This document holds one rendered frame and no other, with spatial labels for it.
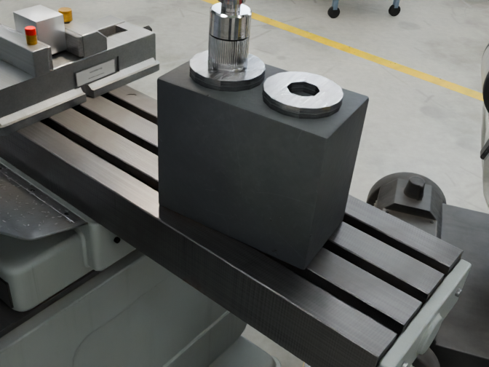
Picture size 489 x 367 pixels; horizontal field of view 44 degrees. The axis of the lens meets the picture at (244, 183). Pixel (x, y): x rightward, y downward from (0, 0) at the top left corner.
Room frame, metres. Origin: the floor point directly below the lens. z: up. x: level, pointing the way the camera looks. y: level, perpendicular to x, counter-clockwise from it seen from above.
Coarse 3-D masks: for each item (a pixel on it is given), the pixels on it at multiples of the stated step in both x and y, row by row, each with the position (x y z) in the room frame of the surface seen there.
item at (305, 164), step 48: (192, 96) 0.61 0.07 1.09; (240, 96) 0.60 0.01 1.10; (288, 96) 0.59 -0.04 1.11; (336, 96) 0.60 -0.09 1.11; (192, 144) 0.61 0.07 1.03; (240, 144) 0.57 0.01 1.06; (288, 144) 0.55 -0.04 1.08; (336, 144) 0.55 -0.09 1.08; (192, 192) 0.60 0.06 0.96; (240, 192) 0.57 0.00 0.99; (288, 192) 0.54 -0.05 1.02; (336, 192) 0.58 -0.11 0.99; (240, 240) 0.57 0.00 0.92; (288, 240) 0.54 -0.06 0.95
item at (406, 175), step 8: (384, 176) 1.27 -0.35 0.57; (392, 176) 1.25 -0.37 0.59; (400, 176) 1.24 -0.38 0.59; (408, 176) 1.23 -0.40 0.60; (424, 176) 1.24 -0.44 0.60; (376, 184) 1.25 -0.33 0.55; (384, 184) 1.23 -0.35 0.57; (432, 184) 1.22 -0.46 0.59; (376, 192) 1.23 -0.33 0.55; (440, 192) 1.22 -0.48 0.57; (368, 200) 1.23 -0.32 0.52; (376, 200) 1.22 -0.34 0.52
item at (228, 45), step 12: (216, 24) 0.64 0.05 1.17; (216, 36) 0.64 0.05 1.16; (228, 36) 0.63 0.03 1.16; (240, 36) 0.64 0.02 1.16; (216, 48) 0.64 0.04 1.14; (228, 48) 0.63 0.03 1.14; (240, 48) 0.64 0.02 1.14; (216, 60) 0.64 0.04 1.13; (228, 60) 0.63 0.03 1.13; (240, 60) 0.64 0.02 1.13; (228, 72) 0.63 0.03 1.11
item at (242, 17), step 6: (216, 6) 0.66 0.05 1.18; (246, 6) 0.67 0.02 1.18; (210, 12) 0.65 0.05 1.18; (216, 12) 0.64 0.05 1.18; (222, 12) 0.64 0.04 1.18; (228, 12) 0.64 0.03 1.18; (234, 12) 0.64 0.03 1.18; (240, 12) 0.65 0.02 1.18; (246, 12) 0.65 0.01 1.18; (216, 18) 0.64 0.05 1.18; (222, 18) 0.63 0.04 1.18; (228, 18) 0.63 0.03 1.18; (234, 18) 0.63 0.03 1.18; (240, 18) 0.64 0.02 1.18; (246, 18) 0.64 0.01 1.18; (228, 24) 0.63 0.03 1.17; (234, 24) 0.63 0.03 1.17; (240, 24) 0.64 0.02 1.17
